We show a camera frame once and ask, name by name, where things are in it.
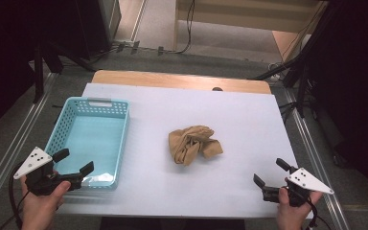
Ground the dark cabinet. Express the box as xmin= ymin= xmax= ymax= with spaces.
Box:
xmin=73 ymin=0 xmax=123 ymax=60

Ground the black metal stand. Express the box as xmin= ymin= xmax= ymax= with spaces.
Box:
xmin=248 ymin=0 xmax=343 ymax=119
xmin=28 ymin=41 xmax=97 ymax=104

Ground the dark curtain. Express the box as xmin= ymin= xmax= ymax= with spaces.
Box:
xmin=0 ymin=0 xmax=87 ymax=142
xmin=306 ymin=0 xmax=368 ymax=215

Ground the beige wooden furniture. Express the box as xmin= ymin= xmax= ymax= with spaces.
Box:
xmin=172 ymin=0 xmax=330 ymax=63

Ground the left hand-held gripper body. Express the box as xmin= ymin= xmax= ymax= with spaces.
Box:
xmin=12 ymin=146 xmax=84 ymax=196

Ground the tan cloth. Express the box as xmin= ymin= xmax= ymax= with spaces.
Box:
xmin=168 ymin=125 xmax=224 ymax=167

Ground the metal floor rail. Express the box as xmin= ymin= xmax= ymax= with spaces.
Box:
xmin=282 ymin=87 xmax=351 ymax=230
xmin=0 ymin=72 xmax=58 ymax=221

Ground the thick black gripper cable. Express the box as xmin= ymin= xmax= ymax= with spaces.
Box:
xmin=9 ymin=162 xmax=25 ymax=230

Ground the person's left hand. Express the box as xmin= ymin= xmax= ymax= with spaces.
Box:
xmin=19 ymin=174 xmax=72 ymax=230

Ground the person's right hand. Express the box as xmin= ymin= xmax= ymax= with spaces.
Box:
xmin=275 ymin=187 xmax=323 ymax=230

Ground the thin black cable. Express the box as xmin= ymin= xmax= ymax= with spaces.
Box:
xmin=0 ymin=191 xmax=31 ymax=230

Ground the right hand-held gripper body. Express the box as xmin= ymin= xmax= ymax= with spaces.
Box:
xmin=262 ymin=167 xmax=335 ymax=209

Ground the light blue plastic basket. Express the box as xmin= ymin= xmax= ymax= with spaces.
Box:
xmin=44 ymin=96 xmax=131 ymax=192

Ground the wooden table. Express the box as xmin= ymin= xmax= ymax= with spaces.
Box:
xmin=90 ymin=69 xmax=272 ymax=95

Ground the white table sheet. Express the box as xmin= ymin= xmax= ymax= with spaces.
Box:
xmin=57 ymin=82 xmax=314 ymax=219

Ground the black hanging cable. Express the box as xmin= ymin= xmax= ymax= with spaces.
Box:
xmin=172 ymin=0 xmax=196 ymax=56

